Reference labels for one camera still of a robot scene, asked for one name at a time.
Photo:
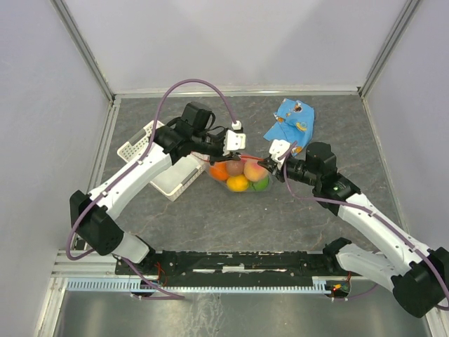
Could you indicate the peach toy fruit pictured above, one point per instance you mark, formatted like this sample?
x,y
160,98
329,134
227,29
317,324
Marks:
x,y
253,171

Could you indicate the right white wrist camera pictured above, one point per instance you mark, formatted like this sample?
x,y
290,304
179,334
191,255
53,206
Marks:
x,y
280,150

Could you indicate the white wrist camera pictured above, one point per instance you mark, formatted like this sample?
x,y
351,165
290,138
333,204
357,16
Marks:
x,y
234,138
280,150

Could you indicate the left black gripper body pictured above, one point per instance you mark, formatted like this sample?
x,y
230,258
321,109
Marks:
x,y
217,154

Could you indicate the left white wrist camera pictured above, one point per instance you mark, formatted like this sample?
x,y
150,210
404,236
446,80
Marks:
x,y
234,138

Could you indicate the blue patterned cloth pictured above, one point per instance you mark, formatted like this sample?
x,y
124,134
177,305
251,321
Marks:
x,y
294,123

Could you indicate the brown kiwi toy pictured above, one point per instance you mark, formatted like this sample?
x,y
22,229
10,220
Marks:
x,y
235,168

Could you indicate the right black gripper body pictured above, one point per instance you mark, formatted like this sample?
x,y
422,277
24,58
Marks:
x,y
279,173

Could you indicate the green watermelon toy ball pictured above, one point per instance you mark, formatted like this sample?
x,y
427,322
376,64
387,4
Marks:
x,y
262,184

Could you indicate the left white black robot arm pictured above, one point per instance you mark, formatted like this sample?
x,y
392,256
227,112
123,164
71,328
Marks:
x,y
94,214

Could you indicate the clear zip bag orange zipper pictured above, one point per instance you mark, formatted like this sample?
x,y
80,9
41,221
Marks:
x,y
244,158

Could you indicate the yellow lemon toy fruit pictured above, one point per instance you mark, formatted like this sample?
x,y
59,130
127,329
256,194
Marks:
x,y
238,183

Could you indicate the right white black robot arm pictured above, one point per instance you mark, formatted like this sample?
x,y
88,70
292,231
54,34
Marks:
x,y
415,274

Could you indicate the orange toy fruit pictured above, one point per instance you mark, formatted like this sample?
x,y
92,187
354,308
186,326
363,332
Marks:
x,y
218,171

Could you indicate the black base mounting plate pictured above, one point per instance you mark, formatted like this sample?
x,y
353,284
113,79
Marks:
x,y
193,269

